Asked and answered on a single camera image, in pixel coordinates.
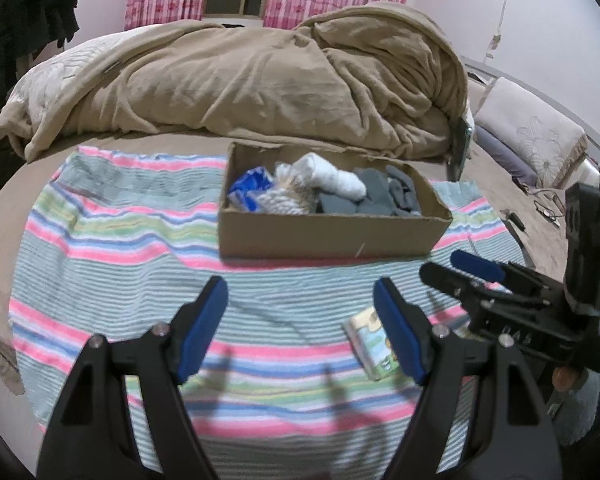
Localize black key fob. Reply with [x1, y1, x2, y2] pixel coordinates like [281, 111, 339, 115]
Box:
[501, 209, 526, 232]

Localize black charging cable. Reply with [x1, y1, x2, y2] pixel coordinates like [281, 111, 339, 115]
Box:
[511, 179, 569, 229]

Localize grey-blue knitted glove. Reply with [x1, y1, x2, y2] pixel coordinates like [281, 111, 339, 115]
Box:
[316, 165, 422, 217]

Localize white socks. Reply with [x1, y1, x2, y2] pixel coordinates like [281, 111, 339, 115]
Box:
[291, 153, 367, 202]

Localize white quilt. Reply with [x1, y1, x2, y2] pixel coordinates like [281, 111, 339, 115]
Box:
[0, 25, 160, 139]

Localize blue snack packet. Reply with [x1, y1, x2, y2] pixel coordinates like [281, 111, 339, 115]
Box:
[227, 166, 274, 212]

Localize beige fleece blanket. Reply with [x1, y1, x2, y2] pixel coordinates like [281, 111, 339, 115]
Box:
[0, 1, 468, 162]

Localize small green printed box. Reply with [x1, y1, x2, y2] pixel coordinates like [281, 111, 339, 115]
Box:
[343, 307, 399, 382]

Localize striped pastel towel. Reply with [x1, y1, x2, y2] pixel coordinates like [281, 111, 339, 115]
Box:
[8, 146, 524, 479]

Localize beige embroidered pillow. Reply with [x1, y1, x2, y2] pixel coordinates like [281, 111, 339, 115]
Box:
[475, 77, 588, 188]

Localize grey-purple pillow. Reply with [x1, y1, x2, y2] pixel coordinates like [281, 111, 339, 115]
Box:
[475, 126, 539, 186]

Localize cotton swab pack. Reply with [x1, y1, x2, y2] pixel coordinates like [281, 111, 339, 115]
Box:
[256, 162, 317, 216]

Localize brown cardboard box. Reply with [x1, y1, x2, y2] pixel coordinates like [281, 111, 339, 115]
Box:
[218, 142, 453, 260]

